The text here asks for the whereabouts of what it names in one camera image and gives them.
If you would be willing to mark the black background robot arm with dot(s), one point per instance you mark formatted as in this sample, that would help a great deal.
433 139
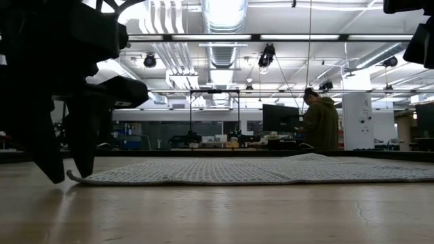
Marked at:
244 138
190 138

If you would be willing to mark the silver ceiling duct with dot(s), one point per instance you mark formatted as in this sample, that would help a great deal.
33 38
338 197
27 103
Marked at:
223 20

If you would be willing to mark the white pillar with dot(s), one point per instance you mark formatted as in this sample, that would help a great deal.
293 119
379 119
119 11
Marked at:
357 118

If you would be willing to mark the black computer monitor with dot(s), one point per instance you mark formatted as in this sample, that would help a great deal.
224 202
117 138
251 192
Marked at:
425 118
279 118

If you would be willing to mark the grey waffle microfiber towel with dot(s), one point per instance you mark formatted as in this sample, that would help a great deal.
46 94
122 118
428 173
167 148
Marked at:
237 171

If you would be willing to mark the black ceiling camera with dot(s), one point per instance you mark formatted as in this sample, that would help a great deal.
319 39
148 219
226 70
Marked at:
267 54
326 85
390 62
150 61

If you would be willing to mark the black overhead light bar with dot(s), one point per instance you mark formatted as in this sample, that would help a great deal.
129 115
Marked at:
256 37

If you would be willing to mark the blue storage cabinet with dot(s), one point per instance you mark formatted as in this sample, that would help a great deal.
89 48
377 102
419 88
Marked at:
130 142

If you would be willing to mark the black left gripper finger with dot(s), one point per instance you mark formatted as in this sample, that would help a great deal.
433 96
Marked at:
86 135
37 135

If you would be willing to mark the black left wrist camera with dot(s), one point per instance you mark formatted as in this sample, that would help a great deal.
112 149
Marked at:
98 30

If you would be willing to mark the black metal table frame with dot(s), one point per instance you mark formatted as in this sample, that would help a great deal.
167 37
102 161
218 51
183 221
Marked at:
400 156

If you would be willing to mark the person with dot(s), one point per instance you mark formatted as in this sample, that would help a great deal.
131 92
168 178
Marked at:
320 122

